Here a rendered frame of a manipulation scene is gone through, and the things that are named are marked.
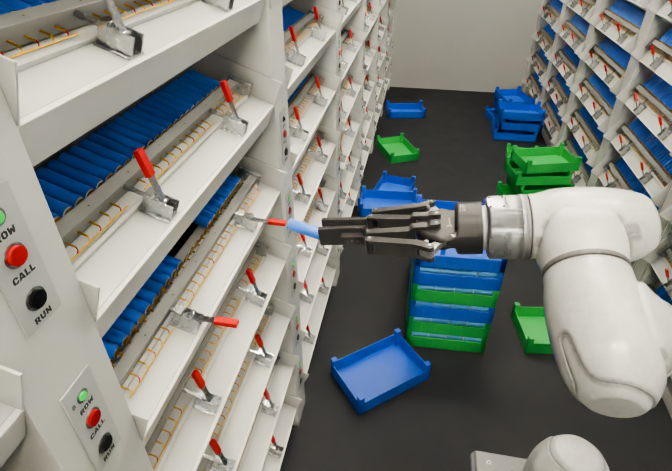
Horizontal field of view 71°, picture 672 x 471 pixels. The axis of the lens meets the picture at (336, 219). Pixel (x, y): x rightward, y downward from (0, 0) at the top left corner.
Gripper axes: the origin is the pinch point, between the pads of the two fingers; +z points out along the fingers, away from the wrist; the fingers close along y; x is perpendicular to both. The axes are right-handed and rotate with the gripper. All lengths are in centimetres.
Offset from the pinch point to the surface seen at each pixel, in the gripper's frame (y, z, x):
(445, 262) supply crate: -72, -14, 62
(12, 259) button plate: 35.9, 15.1, -22.0
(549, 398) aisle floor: -58, -48, 111
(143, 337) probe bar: 18.9, 25.2, 4.1
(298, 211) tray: -52, 26, 27
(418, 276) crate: -72, -4, 68
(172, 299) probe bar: 11.1, 24.9, 4.2
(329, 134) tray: -100, 26, 24
